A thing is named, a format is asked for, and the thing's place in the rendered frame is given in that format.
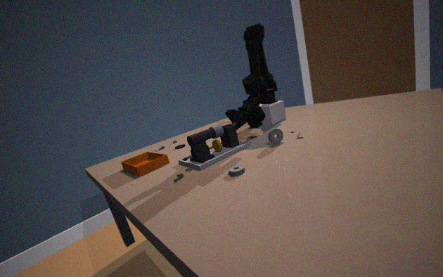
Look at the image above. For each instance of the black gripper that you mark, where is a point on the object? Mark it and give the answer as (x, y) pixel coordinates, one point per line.
(246, 113)

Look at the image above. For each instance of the orange-brown open tray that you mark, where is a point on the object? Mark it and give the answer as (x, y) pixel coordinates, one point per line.
(144, 163)

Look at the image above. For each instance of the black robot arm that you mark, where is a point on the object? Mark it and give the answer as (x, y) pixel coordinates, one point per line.
(260, 79)

